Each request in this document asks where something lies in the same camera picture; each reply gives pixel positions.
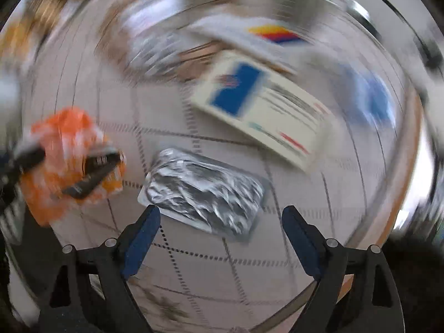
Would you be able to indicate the white box colourful stripes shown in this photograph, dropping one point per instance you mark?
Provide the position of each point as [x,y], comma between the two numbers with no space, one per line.
[242,38]

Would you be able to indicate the blue packet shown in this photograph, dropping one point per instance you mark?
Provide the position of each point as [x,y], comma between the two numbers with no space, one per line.
[376,100]

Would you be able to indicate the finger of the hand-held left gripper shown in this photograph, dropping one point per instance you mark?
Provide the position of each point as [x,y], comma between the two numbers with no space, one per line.
[29,158]
[92,177]

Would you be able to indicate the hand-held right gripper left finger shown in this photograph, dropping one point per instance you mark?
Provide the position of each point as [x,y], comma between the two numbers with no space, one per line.
[142,239]

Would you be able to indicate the crumpled silver foil pack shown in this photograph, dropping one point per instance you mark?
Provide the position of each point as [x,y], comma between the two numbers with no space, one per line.
[156,55]

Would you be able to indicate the orange wrapper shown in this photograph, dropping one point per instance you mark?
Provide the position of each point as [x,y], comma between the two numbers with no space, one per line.
[59,128]

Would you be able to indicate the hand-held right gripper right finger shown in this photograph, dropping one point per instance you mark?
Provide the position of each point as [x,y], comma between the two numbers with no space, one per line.
[305,246]

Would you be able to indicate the white box blue patch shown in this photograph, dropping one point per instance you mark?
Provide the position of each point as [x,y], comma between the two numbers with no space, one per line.
[277,118]

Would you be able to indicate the silver foil blister pack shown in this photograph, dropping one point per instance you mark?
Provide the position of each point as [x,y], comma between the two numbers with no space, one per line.
[201,190]

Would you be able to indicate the table with floral tablecloth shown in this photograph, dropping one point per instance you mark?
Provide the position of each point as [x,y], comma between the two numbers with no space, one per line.
[104,111]

